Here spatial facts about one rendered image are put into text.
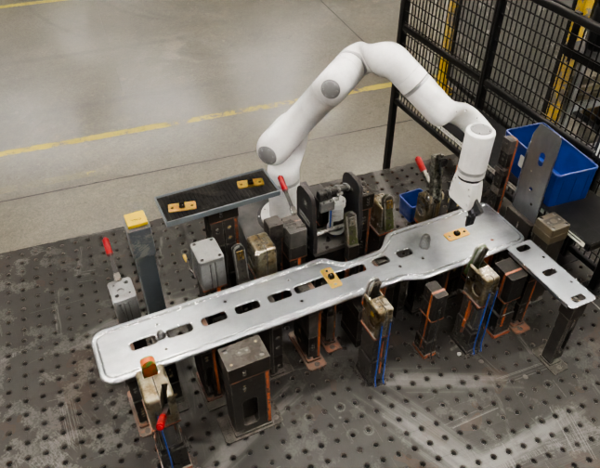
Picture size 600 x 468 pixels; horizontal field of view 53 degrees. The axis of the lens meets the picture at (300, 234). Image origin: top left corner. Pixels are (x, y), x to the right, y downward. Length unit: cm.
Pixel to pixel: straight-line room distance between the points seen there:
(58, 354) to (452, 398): 129
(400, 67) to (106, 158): 289
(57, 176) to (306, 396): 274
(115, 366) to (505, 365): 121
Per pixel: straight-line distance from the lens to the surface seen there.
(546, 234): 211
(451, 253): 200
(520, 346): 219
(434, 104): 178
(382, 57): 177
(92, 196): 400
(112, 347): 176
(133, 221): 187
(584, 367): 222
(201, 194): 193
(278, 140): 204
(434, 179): 206
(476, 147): 182
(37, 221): 392
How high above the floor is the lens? 233
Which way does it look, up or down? 41 degrees down
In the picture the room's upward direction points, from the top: straight up
